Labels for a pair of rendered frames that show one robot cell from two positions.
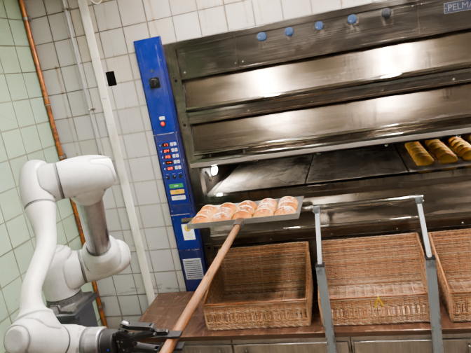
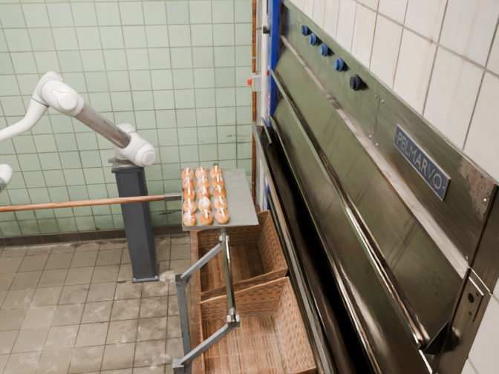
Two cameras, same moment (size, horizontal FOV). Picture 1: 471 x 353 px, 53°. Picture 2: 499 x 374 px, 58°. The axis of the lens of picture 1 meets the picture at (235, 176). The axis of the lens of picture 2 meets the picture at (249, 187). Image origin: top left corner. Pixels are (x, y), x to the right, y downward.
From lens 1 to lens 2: 267 cm
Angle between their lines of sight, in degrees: 65
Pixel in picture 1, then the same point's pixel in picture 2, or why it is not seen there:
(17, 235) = (182, 102)
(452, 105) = (361, 286)
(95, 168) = (50, 96)
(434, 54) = (367, 197)
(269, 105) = not seen: hidden behind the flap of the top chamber
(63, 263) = not seen: hidden behind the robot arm
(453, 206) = not seen: outside the picture
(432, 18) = (385, 138)
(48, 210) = (33, 106)
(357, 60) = (335, 127)
